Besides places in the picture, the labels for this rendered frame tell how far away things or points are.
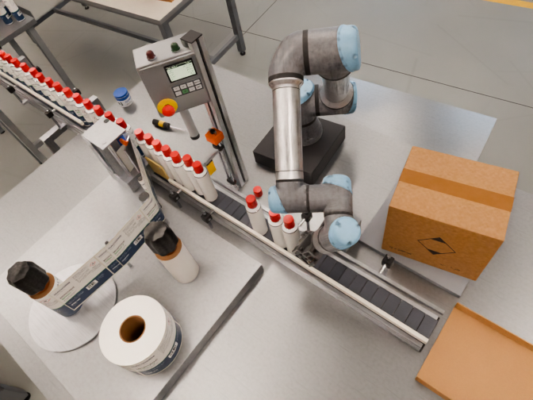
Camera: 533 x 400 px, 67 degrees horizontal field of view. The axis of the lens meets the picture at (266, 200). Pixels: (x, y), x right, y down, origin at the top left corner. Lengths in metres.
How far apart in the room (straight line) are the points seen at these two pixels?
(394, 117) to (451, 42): 1.90
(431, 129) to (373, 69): 1.64
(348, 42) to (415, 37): 2.60
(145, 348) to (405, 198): 0.84
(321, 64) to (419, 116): 0.82
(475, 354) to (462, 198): 0.45
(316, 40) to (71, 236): 1.17
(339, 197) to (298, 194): 0.11
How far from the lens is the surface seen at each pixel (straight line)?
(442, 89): 3.24
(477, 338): 1.40
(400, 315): 1.32
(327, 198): 1.05
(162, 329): 1.24
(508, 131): 3.06
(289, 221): 1.21
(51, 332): 1.58
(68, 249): 1.71
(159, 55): 1.21
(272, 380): 1.33
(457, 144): 1.77
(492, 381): 1.38
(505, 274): 1.50
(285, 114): 1.08
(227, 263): 1.42
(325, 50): 1.10
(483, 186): 1.29
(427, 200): 1.23
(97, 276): 1.47
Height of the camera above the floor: 2.12
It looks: 55 degrees down
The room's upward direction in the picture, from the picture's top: 15 degrees counter-clockwise
